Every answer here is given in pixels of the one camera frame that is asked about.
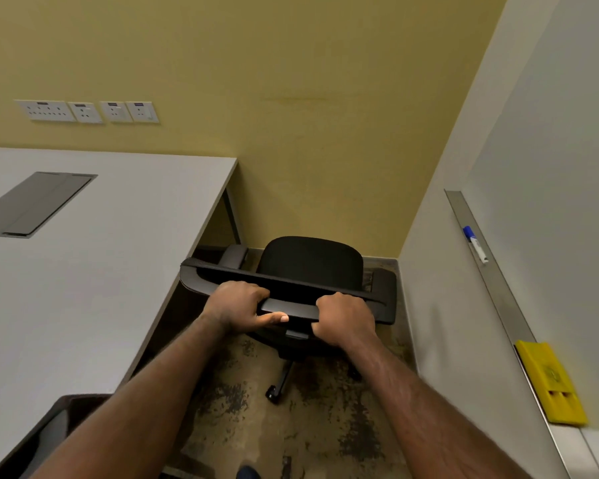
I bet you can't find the person's right hand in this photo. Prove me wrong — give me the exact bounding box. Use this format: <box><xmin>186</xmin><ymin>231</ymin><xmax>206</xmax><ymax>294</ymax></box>
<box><xmin>311</xmin><ymin>291</ymin><xmax>378</xmax><ymax>350</ymax></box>

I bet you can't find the person's left hand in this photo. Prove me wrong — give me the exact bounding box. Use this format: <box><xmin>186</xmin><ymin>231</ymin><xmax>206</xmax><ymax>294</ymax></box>
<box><xmin>202</xmin><ymin>280</ymin><xmax>291</xmax><ymax>336</ymax></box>

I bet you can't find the black office chair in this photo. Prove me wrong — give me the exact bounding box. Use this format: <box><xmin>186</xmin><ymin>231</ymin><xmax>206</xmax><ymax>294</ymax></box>
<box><xmin>180</xmin><ymin>236</ymin><xmax>398</xmax><ymax>405</ymax></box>

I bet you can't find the person's left forearm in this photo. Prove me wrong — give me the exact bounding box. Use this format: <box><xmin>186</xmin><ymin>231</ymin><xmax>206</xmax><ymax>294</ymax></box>
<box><xmin>29</xmin><ymin>314</ymin><xmax>230</xmax><ymax>479</ymax></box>

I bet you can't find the person's right forearm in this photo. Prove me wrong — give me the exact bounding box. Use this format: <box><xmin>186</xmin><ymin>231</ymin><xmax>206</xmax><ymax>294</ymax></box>
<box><xmin>339</xmin><ymin>334</ymin><xmax>532</xmax><ymax>479</ymax></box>

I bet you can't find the grey metal table leg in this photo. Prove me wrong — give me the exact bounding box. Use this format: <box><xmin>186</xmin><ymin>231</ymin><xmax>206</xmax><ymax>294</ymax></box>
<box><xmin>223</xmin><ymin>187</ymin><xmax>244</xmax><ymax>245</ymax></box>

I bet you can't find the blue capped whiteboard marker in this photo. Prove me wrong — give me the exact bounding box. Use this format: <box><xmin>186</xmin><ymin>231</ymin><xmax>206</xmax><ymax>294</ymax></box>
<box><xmin>462</xmin><ymin>225</ymin><xmax>489</xmax><ymax>265</ymax></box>

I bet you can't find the aluminium whiteboard tray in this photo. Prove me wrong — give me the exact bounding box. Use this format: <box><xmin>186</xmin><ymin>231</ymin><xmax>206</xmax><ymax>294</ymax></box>
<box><xmin>444</xmin><ymin>189</ymin><xmax>599</xmax><ymax>479</ymax></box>

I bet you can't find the yellow whiteboard eraser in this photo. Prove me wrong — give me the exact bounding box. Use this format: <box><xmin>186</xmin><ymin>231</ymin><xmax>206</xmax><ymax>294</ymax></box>
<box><xmin>513</xmin><ymin>339</ymin><xmax>589</xmax><ymax>427</ymax></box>

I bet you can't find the white wall whiteboard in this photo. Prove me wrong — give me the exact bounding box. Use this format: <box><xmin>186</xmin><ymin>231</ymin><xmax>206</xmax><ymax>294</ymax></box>
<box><xmin>463</xmin><ymin>0</ymin><xmax>599</xmax><ymax>447</ymax></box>

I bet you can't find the grey table cable flap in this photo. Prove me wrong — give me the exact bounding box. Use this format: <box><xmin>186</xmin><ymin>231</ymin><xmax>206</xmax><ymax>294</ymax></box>
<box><xmin>0</xmin><ymin>172</ymin><xmax>99</xmax><ymax>239</ymax></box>

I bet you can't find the wide white wall socket plate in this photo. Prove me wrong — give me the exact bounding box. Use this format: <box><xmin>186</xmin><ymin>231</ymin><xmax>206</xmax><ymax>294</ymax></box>
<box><xmin>13</xmin><ymin>99</ymin><xmax>77</xmax><ymax>123</ymax></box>

